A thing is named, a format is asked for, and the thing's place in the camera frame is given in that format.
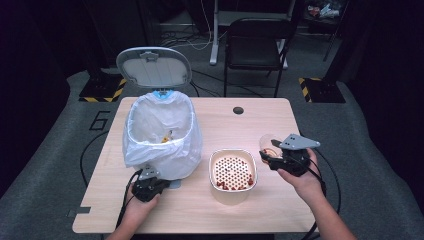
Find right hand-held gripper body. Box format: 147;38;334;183
268;133;321;178

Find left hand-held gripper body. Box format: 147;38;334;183
131;164;172;203

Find clear plastic cup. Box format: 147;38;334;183
259;133;284;165

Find grey lidded trash can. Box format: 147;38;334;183
115;46;203;190

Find person's left hand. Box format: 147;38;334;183
123;182;162;229

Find person's right hand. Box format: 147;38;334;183
277;148;327;205

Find white trash bag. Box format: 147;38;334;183
122;90;203;182

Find yellow scrap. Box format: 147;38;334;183
160;129;175;145

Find red food scraps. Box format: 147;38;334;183
215;175;255;192

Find hazard-striped stand base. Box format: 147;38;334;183
298;77;347;104
78;73;128;103

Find black folding chair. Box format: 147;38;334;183
223;17;295;99
208;0;297;70

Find clutter of packets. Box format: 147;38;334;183
305;2;342;20

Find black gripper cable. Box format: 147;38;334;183
114;169;144;231
299;149;342;240

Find white floor cable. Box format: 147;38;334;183
159;0;214;52

